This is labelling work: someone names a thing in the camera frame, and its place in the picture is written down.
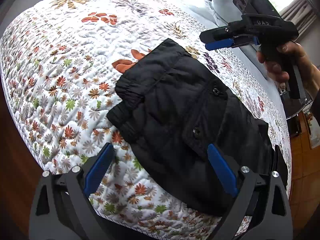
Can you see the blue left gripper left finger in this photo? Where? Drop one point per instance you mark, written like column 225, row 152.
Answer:
column 96, row 167

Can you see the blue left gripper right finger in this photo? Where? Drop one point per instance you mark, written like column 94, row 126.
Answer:
column 223, row 171

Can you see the black padded pants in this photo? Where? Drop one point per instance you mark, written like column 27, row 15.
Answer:
column 172, row 107

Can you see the person's right hand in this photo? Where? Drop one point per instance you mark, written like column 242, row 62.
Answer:
column 293, row 54

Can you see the light blue folded duvet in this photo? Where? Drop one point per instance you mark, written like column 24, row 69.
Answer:
column 225, row 12

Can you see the beige curtain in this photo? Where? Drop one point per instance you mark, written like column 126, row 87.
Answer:
column 300, row 13

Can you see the black metal chair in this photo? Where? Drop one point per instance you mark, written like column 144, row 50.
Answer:
column 292, row 108

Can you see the white floral quilt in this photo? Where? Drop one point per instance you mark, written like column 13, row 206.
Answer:
column 58, row 81

